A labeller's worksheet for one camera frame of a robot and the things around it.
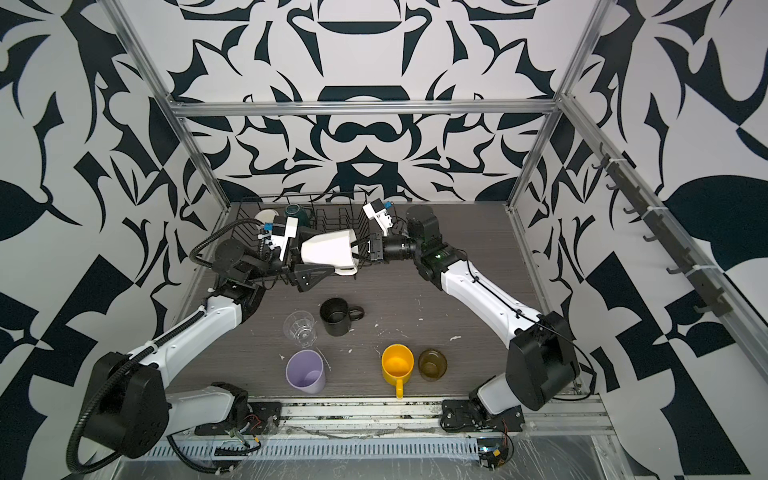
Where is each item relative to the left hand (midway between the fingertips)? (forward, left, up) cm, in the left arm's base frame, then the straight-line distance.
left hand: (333, 248), depth 65 cm
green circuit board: (-35, -35, -35) cm, 61 cm away
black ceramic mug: (-1, +3, -31) cm, 31 cm away
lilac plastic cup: (-16, +10, -32) cm, 37 cm away
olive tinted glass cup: (-15, -24, -34) cm, 44 cm away
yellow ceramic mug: (-15, -14, -32) cm, 38 cm away
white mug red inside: (+33, +28, -25) cm, 50 cm away
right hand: (+1, -2, -2) cm, 3 cm away
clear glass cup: (-3, +14, -34) cm, 36 cm away
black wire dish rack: (+36, +14, -27) cm, 47 cm away
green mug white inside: (+32, +17, -21) cm, 42 cm away
